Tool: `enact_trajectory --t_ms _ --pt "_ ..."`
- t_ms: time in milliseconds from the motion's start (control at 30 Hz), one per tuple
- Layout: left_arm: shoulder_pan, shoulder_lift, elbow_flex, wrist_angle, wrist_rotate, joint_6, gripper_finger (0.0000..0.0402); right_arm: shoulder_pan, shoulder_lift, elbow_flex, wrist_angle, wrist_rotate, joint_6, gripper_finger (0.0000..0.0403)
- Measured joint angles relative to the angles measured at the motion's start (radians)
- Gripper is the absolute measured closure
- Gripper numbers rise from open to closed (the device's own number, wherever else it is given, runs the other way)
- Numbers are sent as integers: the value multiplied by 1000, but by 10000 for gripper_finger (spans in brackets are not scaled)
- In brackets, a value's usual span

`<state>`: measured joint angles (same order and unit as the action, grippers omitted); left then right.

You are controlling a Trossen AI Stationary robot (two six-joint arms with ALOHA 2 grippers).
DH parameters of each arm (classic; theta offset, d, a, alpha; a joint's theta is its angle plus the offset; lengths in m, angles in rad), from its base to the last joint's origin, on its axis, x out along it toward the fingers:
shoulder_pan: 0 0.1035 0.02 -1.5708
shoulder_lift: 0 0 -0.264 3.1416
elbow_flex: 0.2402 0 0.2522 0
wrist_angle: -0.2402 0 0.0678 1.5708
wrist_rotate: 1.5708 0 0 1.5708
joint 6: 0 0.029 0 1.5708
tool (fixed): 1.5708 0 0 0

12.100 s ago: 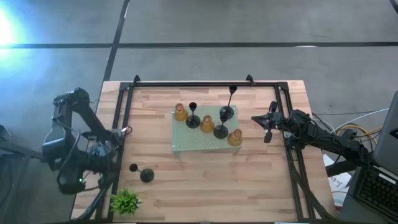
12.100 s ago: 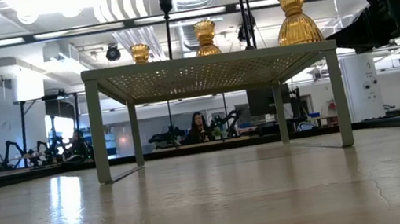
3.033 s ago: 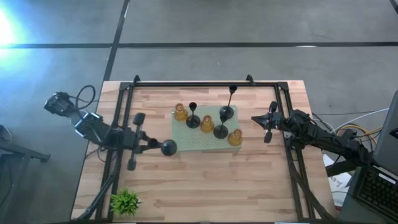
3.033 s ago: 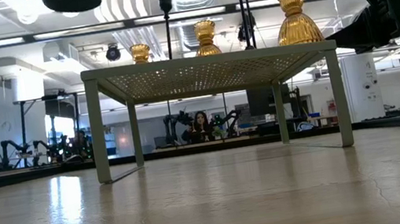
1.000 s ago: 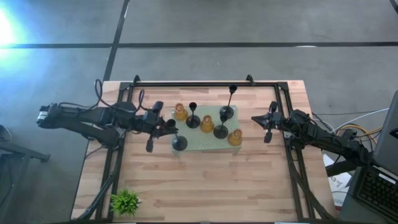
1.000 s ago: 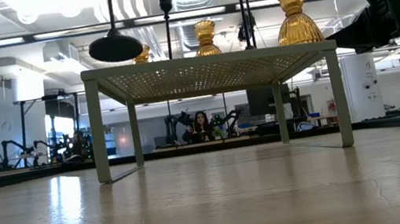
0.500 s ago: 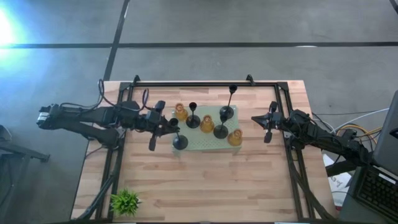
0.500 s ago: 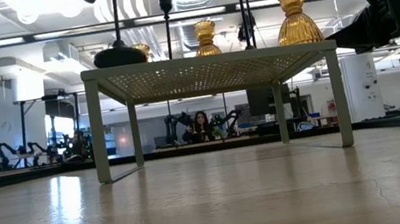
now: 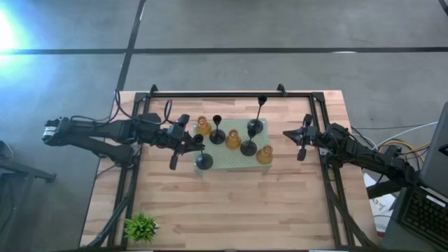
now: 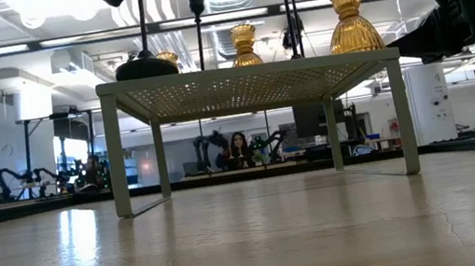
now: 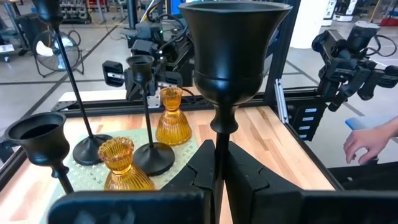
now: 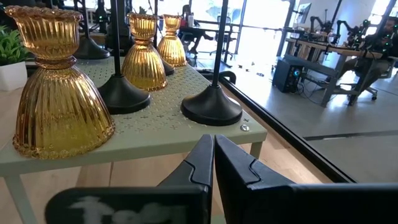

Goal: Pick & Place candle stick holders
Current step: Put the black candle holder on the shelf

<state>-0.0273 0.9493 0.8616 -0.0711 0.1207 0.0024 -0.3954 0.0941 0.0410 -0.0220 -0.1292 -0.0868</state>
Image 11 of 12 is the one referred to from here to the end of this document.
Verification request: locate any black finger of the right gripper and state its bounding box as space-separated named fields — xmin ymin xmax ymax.
xmin=101 ymin=60 xmax=126 ymax=88
xmin=164 ymin=70 xmax=183 ymax=89

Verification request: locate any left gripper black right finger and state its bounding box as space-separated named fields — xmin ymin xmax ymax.
xmin=224 ymin=141 xmax=398 ymax=224

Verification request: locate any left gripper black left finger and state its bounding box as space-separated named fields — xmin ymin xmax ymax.
xmin=48 ymin=139 xmax=216 ymax=224

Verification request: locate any amber ribbed glass candle holder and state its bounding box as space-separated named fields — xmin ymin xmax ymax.
xmin=98 ymin=136 xmax=156 ymax=192
xmin=155 ymin=86 xmax=193 ymax=147

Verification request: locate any short black candlestick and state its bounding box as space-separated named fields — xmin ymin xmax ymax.
xmin=126 ymin=55 xmax=176 ymax=177

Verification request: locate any medium black candlestick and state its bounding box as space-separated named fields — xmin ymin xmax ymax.
xmin=3 ymin=111 xmax=75 ymax=195
xmin=178 ymin=1 xmax=293 ymax=224

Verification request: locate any tall thin black candlestick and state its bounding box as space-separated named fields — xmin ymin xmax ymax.
xmin=32 ymin=0 xmax=113 ymax=166

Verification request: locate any person's forearm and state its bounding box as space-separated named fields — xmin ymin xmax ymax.
xmin=384 ymin=116 xmax=398 ymax=138

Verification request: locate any black floor fan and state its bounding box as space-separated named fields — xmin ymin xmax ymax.
xmin=32 ymin=29 xmax=85 ymax=78

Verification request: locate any pale green perforated metal shelf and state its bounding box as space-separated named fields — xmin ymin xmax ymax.
xmin=39 ymin=127 xmax=200 ymax=224

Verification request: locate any black laptop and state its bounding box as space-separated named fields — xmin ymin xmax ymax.
xmin=328 ymin=160 xmax=398 ymax=191

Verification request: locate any black panel with white labels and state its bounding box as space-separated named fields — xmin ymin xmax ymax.
xmin=287 ymin=102 xmax=328 ymax=142

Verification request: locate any person's hand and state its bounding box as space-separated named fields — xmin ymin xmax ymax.
xmin=343 ymin=127 xmax=391 ymax=166

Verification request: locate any white round column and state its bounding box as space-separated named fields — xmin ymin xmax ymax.
xmin=290 ymin=0 xmax=330 ymax=50

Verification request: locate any black aluminium table frame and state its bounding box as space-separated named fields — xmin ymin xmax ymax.
xmin=0 ymin=0 xmax=345 ymax=191

